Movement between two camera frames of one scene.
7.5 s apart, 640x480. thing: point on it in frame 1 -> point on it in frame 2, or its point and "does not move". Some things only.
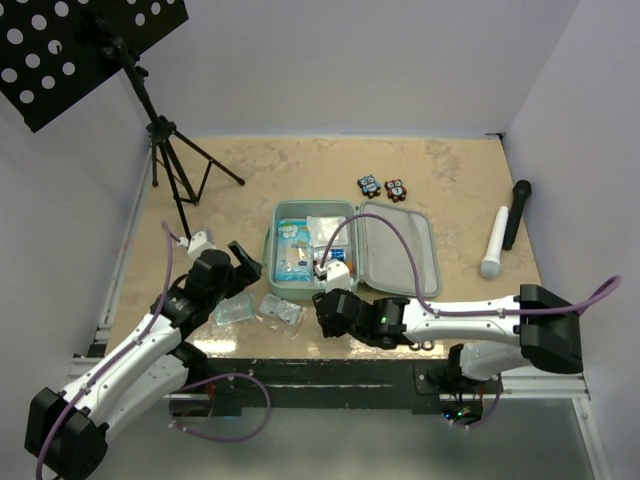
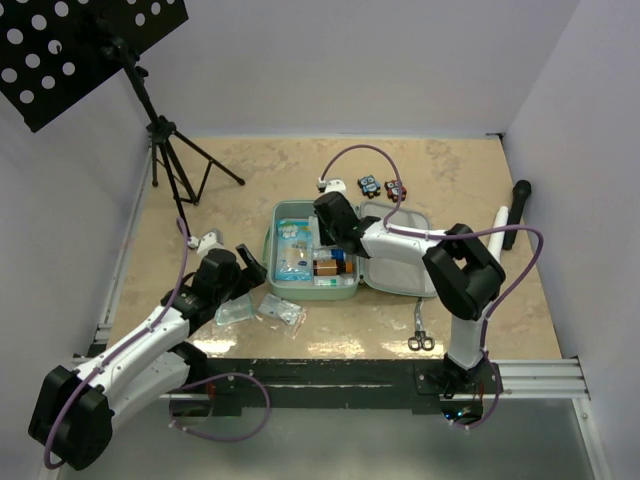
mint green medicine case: (304, 237) does not move
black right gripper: (329, 331) -> (324, 237)
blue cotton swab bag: (293, 251) does not move
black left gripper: (249, 270) does not move
